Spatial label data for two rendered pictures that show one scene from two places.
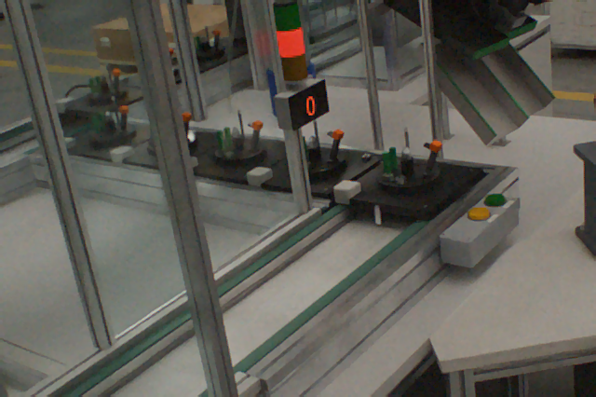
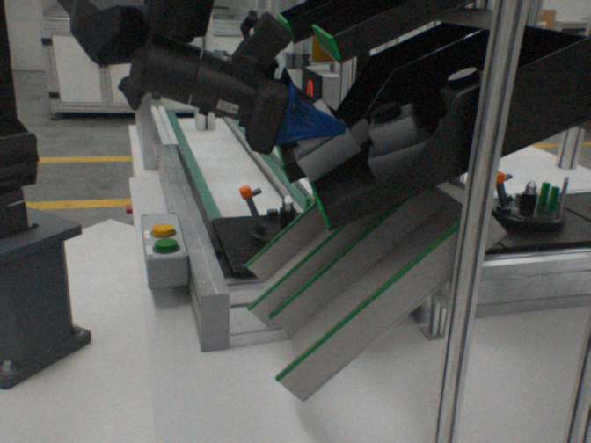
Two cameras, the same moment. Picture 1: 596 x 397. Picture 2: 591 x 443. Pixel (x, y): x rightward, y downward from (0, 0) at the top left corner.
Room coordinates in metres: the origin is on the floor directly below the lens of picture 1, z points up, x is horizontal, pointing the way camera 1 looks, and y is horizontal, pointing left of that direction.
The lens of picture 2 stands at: (2.41, -1.13, 1.42)
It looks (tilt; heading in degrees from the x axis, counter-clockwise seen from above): 22 degrees down; 121
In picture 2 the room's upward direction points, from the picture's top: 2 degrees clockwise
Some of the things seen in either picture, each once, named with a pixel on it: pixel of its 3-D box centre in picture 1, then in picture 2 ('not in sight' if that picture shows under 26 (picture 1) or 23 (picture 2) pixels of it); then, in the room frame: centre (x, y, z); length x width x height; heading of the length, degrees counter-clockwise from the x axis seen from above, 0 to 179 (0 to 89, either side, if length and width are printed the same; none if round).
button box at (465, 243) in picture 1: (480, 228); (164, 247); (1.63, -0.36, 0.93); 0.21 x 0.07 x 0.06; 139
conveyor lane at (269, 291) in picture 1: (324, 264); (263, 209); (1.63, -0.04, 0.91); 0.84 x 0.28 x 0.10; 139
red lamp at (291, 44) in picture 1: (291, 41); not in sight; (1.77, -0.04, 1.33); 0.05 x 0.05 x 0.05
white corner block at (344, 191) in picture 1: (347, 193); not in sight; (1.83, -0.12, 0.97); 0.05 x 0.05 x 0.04; 49
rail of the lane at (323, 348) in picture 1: (405, 273); (186, 216); (1.53, -0.19, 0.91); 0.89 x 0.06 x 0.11; 139
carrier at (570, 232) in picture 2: not in sight; (528, 199); (2.17, 0.12, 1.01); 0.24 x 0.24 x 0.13; 49
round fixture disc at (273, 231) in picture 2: (408, 177); (287, 232); (1.84, -0.25, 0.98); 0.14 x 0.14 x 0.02
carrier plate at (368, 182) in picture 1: (409, 185); (287, 242); (1.84, -0.25, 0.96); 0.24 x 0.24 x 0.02; 49
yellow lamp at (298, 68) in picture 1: (294, 65); (324, 47); (1.77, -0.04, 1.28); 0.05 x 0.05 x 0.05
